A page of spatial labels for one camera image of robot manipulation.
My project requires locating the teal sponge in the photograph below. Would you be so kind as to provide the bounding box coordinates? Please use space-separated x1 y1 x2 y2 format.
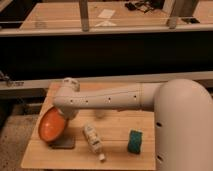
127 130 142 154

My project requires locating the grey metal post right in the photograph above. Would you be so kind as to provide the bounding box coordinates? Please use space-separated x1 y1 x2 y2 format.
167 0 185 29

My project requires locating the grey metal post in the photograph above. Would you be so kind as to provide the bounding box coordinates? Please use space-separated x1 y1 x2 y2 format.
167 0 185 29
79 0 89 32

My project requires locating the white plastic bottle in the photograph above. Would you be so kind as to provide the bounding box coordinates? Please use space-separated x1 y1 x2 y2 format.
83 124 106 162

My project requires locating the white paper sheet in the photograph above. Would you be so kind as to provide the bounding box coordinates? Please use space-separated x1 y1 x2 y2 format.
98 9 115 19

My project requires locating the grey square coaster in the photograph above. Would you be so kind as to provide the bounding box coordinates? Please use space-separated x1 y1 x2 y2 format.
49 135 75 149

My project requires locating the wooden board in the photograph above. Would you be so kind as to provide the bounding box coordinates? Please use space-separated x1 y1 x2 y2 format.
20 81 161 171

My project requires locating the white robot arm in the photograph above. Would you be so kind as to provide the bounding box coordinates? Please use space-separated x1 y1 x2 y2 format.
53 78 213 171

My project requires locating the black cables pile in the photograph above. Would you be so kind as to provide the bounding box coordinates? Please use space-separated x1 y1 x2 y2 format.
124 0 164 14

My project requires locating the orange ceramic bowl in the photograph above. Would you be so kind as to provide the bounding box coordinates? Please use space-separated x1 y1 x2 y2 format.
38 107 67 143

